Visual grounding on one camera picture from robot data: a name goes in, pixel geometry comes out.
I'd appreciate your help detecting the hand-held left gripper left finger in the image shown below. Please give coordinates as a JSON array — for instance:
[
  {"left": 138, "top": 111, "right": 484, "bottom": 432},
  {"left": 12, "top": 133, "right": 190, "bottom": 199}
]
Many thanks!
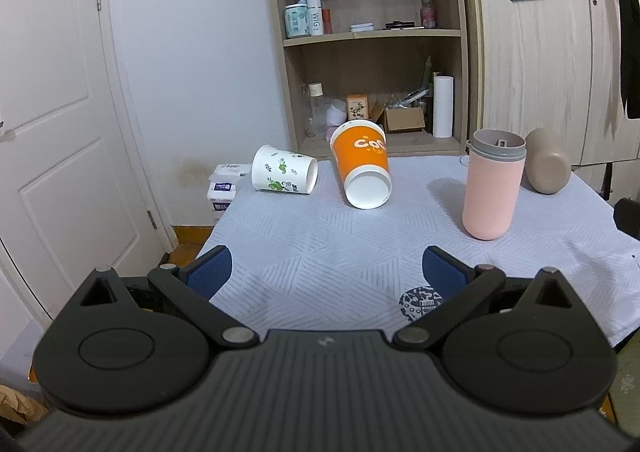
[{"left": 75, "top": 245, "right": 261, "bottom": 349}]

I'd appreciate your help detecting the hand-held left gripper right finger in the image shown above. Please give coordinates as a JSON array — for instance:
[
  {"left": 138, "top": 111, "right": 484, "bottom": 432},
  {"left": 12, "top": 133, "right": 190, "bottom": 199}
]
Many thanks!
[{"left": 392, "top": 246, "right": 577, "bottom": 351}]

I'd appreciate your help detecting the orange paper cup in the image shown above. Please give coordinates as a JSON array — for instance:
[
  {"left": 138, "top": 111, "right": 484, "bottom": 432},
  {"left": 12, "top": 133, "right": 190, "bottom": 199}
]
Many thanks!
[{"left": 329, "top": 121, "right": 392, "bottom": 209}]

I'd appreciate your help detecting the white cup with green leaves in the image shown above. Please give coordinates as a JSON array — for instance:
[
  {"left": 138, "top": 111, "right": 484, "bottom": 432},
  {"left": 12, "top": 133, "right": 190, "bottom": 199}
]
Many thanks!
[{"left": 251, "top": 145, "right": 319, "bottom": 195}]

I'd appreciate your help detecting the tan cup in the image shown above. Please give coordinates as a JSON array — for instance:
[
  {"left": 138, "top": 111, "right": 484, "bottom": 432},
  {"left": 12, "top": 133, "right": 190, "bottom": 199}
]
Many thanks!
[{"left": 522, "top": 128, "right": 571, "bottom": 195}]

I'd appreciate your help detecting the white tissue packet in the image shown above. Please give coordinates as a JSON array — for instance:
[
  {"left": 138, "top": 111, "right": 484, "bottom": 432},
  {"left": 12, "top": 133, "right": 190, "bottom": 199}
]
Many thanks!
[
  {"left": 215, "top": 163, "right": 252, "bottom": 179},
  {"left": 207, "top": 175, "right": 239, "bottom": 197},
  {"left": 207, "top": 194, "right": 236, "bottom": 225}
]

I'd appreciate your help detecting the pink tumbler with grey rim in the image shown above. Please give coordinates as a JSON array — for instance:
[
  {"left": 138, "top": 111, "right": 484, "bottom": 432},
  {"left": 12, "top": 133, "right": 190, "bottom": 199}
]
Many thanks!
[{"left": 460, "top": 129, "right": 527, "bottom": 241}]

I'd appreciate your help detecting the white patterned tablecloth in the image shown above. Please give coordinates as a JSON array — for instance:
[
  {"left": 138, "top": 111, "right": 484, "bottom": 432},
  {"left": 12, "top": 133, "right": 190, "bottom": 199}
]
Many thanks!
[{"left": 197, "top": 152, "right": 640, "bottom": 349}]

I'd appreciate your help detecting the brown cardboard box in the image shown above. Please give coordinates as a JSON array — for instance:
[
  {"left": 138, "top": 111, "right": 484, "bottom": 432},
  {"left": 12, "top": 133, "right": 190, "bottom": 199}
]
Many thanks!
[{"left": 370, "top": 99, "right": 427, "bottom": 134}]

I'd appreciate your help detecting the white paper towel roll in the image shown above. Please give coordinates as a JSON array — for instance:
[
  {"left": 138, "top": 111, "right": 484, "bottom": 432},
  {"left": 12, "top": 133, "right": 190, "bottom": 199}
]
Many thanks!
[{"left": 432, "top": 75, "right": 455, "bottom": 139}]

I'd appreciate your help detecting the small flower print box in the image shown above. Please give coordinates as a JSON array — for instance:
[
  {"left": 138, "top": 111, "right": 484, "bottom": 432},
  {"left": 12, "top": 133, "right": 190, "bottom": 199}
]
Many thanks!
[{"left": 347, "top": 94, "right": 370, "bottom": 123}]

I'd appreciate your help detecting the white jar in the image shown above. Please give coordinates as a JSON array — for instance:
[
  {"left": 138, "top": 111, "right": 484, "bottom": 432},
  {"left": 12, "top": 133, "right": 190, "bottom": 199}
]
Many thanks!
[{"left": 326, "top": 100, "right": 347, "bottom": 129}]

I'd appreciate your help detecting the clear bottle with cream cap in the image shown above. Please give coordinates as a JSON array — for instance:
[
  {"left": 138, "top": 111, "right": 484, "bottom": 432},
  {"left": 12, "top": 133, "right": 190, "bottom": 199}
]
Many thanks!
[{"left": 305, "top": 82, "right": 326, "bottom": 139}]

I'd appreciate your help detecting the white door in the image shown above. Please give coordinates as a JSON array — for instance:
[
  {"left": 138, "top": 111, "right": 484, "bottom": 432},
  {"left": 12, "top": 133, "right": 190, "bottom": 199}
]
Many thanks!
[{"left": 0, "top": 0, "right": 177, "bottom": 373}]

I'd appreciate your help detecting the wooden shelf unit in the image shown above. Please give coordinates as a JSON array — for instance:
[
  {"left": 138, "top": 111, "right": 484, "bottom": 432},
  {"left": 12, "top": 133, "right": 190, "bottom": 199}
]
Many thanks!
[{"left": 264, "top": 0, "right": 471, "bottom": 161}]

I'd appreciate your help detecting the light wooden wardrobe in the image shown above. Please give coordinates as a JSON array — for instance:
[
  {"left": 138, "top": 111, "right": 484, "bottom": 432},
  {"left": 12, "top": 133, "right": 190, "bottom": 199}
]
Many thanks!
[{"left": 457, "top": 0, "right": 640, "bottom": 179}]

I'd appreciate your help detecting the brown paper bag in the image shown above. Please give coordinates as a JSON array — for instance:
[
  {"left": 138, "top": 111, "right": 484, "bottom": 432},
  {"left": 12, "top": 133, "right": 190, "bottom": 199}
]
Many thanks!
[{"left": 0, "top": 383, "right": 49, "bottom": 426}]

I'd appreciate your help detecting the green pump bottle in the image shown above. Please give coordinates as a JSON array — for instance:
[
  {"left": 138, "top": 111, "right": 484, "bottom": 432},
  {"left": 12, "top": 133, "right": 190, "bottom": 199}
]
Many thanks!
[{"left": 285, "top": 0, "right": 310, "bottom": 39}]

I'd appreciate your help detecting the white tall bottle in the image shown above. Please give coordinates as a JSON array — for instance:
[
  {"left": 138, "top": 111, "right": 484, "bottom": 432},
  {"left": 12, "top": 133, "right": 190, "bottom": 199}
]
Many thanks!
[{"left": 307, "top": 0, "right": 325, "bottom": 37}]

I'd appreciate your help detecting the black ribbon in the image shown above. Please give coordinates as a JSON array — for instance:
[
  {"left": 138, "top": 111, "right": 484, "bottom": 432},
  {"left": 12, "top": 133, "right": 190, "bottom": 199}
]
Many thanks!
[{"left": 600, "top": 0, "right": 640, "bottom": 121}]

